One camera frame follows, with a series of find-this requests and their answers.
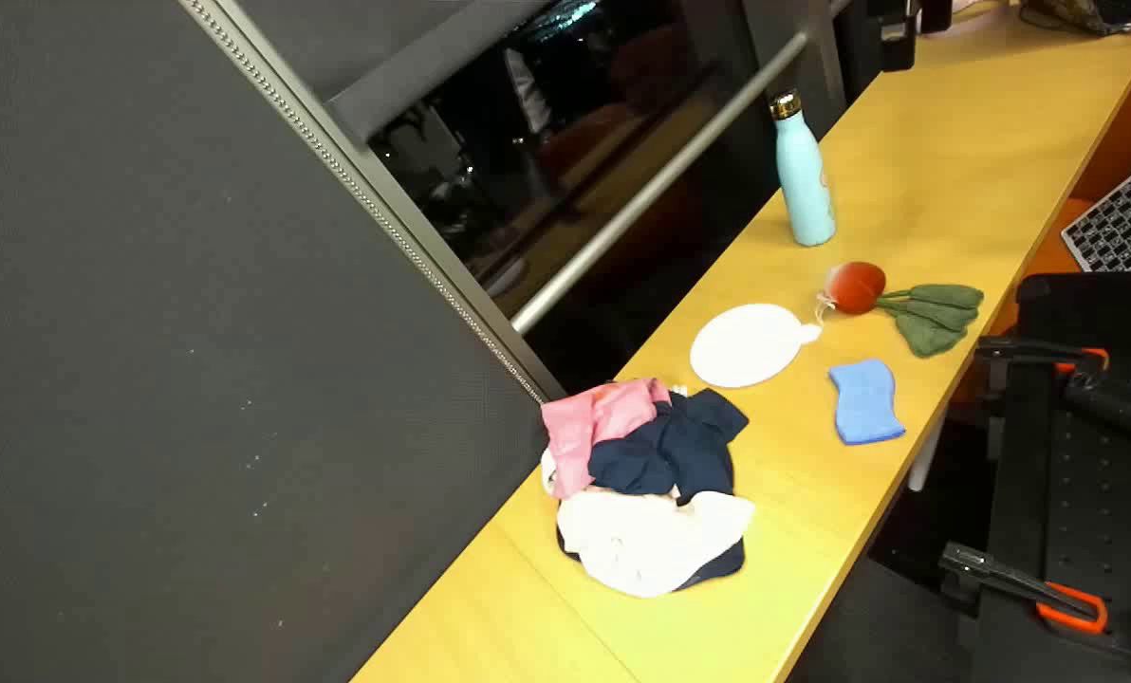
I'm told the pink towel with orange dots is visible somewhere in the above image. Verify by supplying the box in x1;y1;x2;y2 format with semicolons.
538;376;677;504

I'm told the navy blue cloth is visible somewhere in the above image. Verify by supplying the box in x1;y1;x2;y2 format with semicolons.
584;388;751;596

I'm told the white round plate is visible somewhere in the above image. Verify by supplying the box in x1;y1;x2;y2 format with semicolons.
688;300;824;395

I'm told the silver metal handrail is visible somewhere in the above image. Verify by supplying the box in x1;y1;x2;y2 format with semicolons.
510;25;817;339

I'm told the white cloth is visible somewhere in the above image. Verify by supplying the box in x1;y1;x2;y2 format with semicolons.
553;486;760;598

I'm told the light teal water bottle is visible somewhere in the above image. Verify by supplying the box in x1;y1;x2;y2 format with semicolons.
767;86;839;252

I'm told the blue sponge cloth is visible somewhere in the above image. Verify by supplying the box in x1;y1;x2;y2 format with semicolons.
824;357;908;448

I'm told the white table leg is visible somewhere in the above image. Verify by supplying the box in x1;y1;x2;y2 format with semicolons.
905;414;953;498

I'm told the black box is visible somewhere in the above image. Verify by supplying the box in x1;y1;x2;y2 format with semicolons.
867;0;923;71

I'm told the black robot stand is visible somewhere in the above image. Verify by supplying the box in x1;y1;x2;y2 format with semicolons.
970;268;1131;683

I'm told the perforated metal board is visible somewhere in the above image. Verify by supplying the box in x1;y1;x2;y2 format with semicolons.
1058;142;1131;277

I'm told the aluminium window frame post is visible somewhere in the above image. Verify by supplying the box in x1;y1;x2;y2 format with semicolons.
734;0;855;146
180;0;566;405

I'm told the black clamp with orange handle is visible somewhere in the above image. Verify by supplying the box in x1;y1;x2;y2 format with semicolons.
938;538;1113;638
976;334;1131;448

